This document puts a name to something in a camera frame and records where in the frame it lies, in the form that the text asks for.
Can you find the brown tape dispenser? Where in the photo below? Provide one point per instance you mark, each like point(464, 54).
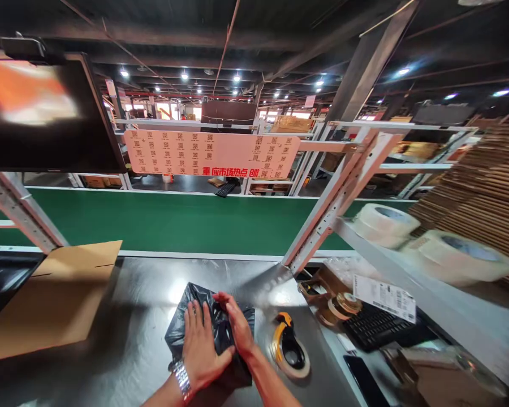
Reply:
point(335, 303)

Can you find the clear packing tape roll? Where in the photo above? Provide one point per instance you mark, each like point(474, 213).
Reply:
point(462, 256)
point(386, 224)

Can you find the person's left middle finger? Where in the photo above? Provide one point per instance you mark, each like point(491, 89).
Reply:
point(198, 320)

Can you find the person's left ring finger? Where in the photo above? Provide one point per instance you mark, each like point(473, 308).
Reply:
point(188, 318)

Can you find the black keyboard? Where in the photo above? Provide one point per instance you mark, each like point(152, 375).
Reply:
point(381, 328)

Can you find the stack of flat cardboard boxes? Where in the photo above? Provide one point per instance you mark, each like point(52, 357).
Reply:
point(479, 199)

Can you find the black plastic mailer bag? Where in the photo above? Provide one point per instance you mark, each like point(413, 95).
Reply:
point(220, 335)

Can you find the flat brown cardboard sheet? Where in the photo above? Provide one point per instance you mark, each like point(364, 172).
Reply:
point(51, 296)

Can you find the white metal shelf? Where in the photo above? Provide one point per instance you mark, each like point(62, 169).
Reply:
point(428, 292)

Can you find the green conveyor belt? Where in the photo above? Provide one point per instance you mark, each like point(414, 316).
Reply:
point(174, 220)

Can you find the person's right hand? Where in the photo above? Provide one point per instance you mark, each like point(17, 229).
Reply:
point(236, 324)

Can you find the person's left thumb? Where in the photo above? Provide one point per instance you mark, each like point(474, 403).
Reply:
point(224, 358)

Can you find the person's left index finger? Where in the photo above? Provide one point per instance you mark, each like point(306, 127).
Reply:
point(210, 324)

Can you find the white metal frame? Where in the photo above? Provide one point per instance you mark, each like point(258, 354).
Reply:
point(335, 186)

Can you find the pink code sign board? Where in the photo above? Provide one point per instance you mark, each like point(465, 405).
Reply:
point(212, 153)

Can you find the black phone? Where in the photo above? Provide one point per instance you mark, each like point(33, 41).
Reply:
point(365, 379)

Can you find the person's right fingers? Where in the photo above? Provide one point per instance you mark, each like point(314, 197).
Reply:
point(225, 303)

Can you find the black monitor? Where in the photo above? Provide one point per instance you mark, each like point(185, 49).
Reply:
point(42, 114)

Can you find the person's left hand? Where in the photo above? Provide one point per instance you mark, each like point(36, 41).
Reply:
point(202, 345)

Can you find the yellow black tape dispenser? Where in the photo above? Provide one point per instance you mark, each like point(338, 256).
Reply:
point(290, 349)

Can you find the white shipping label sheet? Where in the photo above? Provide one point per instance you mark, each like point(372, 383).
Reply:
point(384, 296)

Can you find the brown cardboard box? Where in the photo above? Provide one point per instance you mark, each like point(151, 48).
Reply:
point(445, 377)

